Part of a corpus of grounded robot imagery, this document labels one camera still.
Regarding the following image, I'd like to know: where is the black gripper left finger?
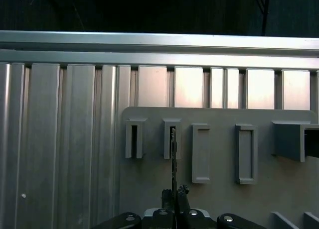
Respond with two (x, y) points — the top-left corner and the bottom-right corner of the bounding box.
(91, 188), (176, 229)

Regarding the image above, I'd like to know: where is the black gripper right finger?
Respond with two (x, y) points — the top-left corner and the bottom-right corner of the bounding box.
(177, 184), (267, 229)

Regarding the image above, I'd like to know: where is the blue RAM stick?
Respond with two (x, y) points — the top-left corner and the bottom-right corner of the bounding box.
(170, 127), (181, 215)

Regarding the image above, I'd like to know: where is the grey parts rack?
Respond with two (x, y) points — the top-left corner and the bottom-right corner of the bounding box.
(119, 106), (319, 229)

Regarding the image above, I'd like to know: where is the black hanging cable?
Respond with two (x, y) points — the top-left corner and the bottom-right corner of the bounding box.
(258, 0), (272, 37)

